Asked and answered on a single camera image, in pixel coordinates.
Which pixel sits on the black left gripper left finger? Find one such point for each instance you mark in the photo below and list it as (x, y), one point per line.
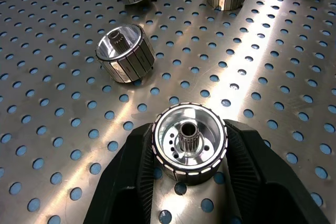
(123, 182)

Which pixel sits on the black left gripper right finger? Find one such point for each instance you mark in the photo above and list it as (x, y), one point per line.
(262, 182)

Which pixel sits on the perforated steel tray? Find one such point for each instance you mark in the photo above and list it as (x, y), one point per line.
(236, 64)

